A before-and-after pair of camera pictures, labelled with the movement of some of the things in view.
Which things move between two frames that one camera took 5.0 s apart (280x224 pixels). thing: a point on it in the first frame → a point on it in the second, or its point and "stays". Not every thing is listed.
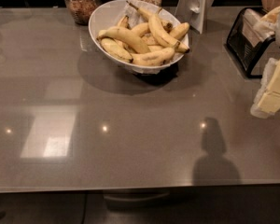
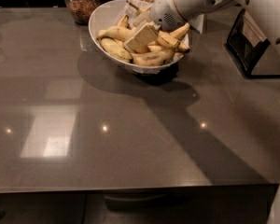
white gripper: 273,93 → 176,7
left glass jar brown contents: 80,1 stays
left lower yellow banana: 117,49 stays
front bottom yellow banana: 153,58 stays
